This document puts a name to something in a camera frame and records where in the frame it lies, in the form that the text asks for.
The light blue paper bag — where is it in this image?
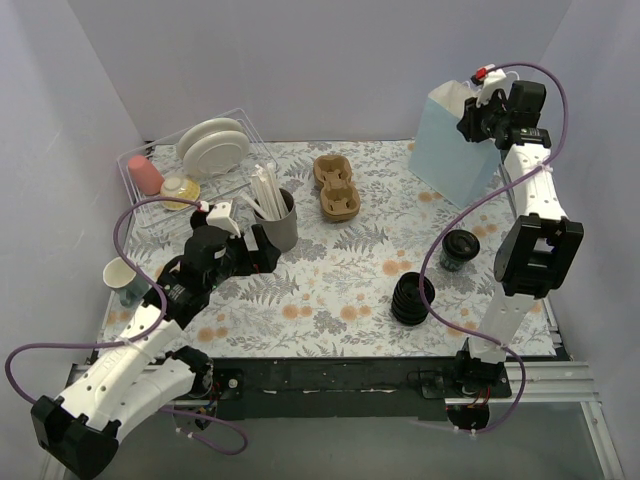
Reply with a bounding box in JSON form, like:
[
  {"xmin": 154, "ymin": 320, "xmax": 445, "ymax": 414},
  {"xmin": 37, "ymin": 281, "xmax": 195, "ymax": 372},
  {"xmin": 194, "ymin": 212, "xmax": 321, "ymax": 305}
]
[{"xmin": 409, "ymin": 80, "xmax": 500, "ymax": 209}]

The brown cardboard cup carrier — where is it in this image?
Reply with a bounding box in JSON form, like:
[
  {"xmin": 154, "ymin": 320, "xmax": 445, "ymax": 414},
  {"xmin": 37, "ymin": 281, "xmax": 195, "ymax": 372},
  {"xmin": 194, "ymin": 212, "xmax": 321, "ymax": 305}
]
[{"xmin": 313, "ymin": 154, "xmax": 361, "ymax": 222}]

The black plastic cup lid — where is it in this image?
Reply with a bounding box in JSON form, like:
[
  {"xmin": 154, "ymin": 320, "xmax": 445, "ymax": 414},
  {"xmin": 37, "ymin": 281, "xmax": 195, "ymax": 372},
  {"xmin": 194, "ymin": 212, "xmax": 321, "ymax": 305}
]
[{"xmin": 442, "ymin": 229, "xmax": 480, "ymax": 261}]

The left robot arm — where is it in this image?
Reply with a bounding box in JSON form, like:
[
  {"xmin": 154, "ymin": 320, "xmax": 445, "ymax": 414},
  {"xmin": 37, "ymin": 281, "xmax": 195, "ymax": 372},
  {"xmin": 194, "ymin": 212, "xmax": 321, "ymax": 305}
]
[{"xmin": 31, "ymin": 224, "xmax": 280, "ymax": 479}]

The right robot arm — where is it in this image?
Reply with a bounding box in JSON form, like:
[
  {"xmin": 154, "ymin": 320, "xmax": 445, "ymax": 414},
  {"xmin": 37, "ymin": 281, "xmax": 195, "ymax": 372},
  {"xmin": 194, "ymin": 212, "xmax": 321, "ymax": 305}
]
[{"xmin": 452, "ymin": 80, "xmax": 584, "ymax": 398}]

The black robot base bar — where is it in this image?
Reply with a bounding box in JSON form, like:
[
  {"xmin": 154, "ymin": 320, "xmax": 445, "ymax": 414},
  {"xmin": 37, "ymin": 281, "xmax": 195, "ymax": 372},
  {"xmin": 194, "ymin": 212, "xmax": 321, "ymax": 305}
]
[{"xmin": 186, "ymin": 357, "xmax": 512, "ymax": 421}]

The grey cylindrical straw holder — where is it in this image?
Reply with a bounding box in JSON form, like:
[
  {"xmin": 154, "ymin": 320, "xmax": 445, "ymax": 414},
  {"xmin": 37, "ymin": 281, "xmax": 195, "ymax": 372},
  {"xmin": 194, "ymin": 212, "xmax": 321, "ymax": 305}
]
[{"xmin": 253, "ymin": 188, "xmax": 298, "ymax": 253}]

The wrapped white straws bundle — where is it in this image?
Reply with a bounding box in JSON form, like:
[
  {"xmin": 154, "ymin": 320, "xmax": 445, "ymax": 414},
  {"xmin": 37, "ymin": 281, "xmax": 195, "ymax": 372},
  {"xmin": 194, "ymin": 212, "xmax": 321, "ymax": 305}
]
[{"xmin": 240, "ymin": 163, "xmax": 289, "ymax": 221}]

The stack of black cups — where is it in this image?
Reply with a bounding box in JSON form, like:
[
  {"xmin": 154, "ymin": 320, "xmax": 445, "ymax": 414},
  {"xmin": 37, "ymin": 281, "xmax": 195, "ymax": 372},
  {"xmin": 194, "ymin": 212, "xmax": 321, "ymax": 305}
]
[{"xmin": 190, "ymin": 210, "xmax": 208, "ymax": 233}]

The white ceramic plate front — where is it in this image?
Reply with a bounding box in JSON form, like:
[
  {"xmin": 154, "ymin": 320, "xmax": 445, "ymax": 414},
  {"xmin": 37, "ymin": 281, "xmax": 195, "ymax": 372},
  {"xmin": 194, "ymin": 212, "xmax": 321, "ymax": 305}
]
[{"xmin": 183, "ymin": 130, "xmax": 250, "ymax": 178}]

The white ceramic plate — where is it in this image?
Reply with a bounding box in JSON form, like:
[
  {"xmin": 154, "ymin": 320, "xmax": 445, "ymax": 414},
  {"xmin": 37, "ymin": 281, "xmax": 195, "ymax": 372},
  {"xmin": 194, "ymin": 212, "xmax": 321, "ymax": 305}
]
[
  {"xmin": 176, "ymin": 118, "xmax": 244, "ymax": 159},
  {"xmin": 183, "ymin": 130, "xmax": 250, "ymax": 178}
]

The yellow polka dot bowl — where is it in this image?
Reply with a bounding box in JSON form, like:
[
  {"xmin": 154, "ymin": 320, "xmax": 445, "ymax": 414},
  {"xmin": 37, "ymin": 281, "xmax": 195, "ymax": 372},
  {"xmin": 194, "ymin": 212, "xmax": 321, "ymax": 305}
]
[{"xmin": 160, "ymin": 175, "xmax": 201, "ymax": 211}]

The floral patterned table mat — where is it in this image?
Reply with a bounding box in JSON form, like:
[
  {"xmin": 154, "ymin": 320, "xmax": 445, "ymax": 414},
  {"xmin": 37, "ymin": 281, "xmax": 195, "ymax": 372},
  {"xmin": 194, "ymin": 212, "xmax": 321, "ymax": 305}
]
[{"xmin": 102, "ymin": 139, "xmax": 557, "ymax": 359}]

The white ceramic plate back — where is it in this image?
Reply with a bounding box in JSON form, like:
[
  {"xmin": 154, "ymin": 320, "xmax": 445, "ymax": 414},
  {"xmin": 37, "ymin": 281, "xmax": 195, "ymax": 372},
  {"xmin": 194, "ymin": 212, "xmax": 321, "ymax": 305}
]
[{"xmin": 176, "ymin": 118, "xmax": 244, "ymax": 159}]

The pink plastic cup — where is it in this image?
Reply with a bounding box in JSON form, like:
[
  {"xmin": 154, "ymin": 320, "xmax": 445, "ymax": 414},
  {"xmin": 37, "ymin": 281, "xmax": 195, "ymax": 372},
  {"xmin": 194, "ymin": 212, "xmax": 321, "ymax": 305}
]
[{"xmin": 127, "ymin": 155, "xmax": 164, "ymax": 196}]

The grey-green ceramic mug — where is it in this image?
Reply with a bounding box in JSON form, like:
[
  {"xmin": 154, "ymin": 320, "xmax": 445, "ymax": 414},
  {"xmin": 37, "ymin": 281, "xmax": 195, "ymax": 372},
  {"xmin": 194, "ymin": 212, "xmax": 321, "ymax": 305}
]
[{"xmin": 102, "ymin": 257, "xmax": 149, "ymax": 308}]

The stack of black lids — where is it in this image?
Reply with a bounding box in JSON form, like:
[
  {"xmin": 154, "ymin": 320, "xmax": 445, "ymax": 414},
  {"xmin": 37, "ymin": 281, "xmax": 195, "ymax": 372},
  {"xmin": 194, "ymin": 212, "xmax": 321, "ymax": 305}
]
[{"xmin": 391, "ymin": 272, "xmax": 436, "ymax": 326}]

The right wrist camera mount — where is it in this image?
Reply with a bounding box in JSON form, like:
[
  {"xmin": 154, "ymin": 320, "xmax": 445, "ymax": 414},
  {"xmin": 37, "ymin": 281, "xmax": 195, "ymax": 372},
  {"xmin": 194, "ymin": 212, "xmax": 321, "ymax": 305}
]
[{"xmin": 471, "ymin": 64, "xmax": 508, "ymax": 107}]

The white wire dish rack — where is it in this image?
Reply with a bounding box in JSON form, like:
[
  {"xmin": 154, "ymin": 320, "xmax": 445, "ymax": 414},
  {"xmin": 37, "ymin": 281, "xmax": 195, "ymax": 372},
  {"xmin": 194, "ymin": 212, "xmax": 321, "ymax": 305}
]
[{"xmin": 116, "ymin": 107, "xmax": 279, "ymax": 236}]

